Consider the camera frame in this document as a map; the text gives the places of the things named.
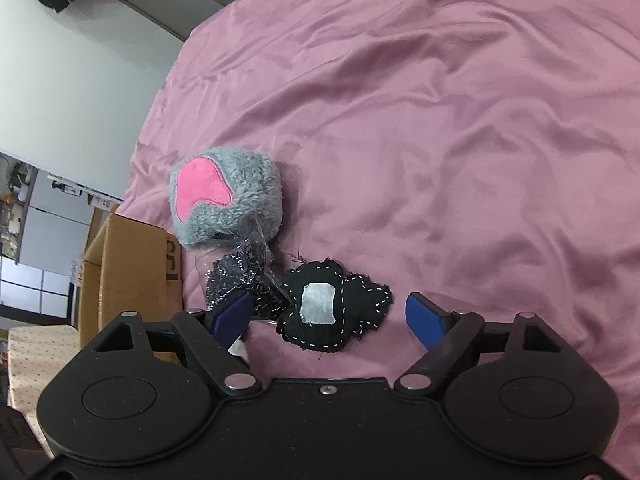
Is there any grey door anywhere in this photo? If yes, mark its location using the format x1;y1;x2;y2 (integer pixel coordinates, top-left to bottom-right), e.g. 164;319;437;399
92;0;251;43

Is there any brown cardboard box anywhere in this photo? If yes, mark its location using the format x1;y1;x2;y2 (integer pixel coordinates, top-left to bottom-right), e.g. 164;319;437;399
72;212;186;366

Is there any small white soft item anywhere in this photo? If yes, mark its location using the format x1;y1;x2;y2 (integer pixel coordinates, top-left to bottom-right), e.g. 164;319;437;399
227;337;251;363

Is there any grey plush toy pink patch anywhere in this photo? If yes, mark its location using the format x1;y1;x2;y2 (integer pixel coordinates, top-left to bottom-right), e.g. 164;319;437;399
169;146;285;251

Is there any dotted cream tablecloth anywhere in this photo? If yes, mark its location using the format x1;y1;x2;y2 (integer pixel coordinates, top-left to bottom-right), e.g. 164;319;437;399
7;325;83;411

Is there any black felt patch white stitching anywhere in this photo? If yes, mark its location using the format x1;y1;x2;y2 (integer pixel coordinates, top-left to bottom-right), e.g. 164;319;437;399
276;258;394;356

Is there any black glittery cloth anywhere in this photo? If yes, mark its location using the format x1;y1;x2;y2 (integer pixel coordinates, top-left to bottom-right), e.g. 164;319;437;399
205;240;293;321

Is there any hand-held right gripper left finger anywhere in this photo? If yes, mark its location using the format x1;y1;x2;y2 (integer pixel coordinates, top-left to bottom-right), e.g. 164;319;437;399
80;292;263;397

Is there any white kitchen cabinet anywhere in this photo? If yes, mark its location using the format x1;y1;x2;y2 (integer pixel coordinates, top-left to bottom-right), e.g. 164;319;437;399
0;150;123;321

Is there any pink bedsheet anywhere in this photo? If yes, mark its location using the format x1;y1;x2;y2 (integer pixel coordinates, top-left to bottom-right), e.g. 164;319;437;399
122;0;640;461

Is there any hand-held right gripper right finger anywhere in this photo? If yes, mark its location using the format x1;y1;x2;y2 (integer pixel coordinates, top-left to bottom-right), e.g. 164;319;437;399
394;292;576;397

